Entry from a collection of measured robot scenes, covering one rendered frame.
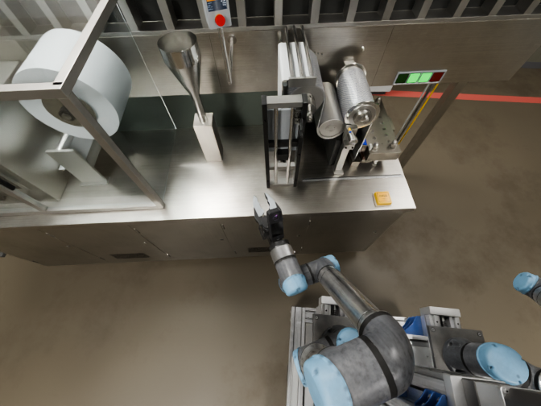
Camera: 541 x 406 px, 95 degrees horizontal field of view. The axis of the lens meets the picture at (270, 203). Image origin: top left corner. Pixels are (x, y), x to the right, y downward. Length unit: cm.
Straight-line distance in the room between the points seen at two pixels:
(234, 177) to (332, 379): 106
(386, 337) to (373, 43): 120
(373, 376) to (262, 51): 125
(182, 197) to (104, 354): 138
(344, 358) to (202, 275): 169
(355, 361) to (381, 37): 127
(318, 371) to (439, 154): 276
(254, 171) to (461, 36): 114
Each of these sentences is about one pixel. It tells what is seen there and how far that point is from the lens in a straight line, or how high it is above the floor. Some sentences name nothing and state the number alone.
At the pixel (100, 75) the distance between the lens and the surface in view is 111.
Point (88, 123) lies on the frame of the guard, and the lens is 98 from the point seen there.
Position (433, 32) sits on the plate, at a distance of 152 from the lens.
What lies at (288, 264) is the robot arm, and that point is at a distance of 80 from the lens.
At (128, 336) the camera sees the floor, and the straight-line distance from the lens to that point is 229.
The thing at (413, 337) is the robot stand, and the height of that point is 73.
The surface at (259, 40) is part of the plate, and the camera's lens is 132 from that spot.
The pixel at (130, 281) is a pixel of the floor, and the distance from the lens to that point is 236.
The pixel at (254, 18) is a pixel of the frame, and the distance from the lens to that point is 135.
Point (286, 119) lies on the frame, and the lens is 101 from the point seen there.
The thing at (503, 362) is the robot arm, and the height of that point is 104.
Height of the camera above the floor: 202
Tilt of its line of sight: 62 degrees down
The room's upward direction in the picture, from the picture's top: 2 degrees counter-clockwise
